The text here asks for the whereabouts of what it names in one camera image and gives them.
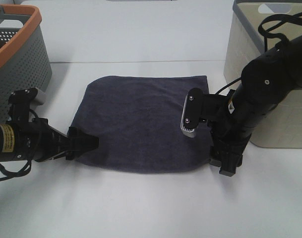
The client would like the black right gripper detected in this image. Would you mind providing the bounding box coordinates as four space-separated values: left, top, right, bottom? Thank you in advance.
201 90 251 177

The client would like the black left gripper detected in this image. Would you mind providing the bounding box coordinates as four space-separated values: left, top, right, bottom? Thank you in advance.
29 118 99 163

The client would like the dark grey towel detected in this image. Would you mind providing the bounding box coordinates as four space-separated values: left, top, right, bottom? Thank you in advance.
72 75 212 174

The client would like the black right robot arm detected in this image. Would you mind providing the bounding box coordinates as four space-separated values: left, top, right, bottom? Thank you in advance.
200 36 302 177

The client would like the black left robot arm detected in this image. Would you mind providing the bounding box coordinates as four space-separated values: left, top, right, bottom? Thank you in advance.
0 118 99 162

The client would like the beige basket grey rim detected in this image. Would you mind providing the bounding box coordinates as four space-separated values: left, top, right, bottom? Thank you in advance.
224 0 302 148

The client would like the grey basket orange rim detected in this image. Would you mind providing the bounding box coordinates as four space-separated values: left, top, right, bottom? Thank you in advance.
0 4 52 123

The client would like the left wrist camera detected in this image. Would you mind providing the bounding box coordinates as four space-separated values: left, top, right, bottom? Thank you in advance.
8 87 46 122

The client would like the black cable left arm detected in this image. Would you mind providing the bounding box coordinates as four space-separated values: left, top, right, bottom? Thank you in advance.
0 109 40 184

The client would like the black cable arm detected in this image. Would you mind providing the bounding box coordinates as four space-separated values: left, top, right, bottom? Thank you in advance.
215 8 302 95
0 109 40 184

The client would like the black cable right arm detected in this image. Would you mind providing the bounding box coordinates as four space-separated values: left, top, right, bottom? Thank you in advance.
215 8 302 95

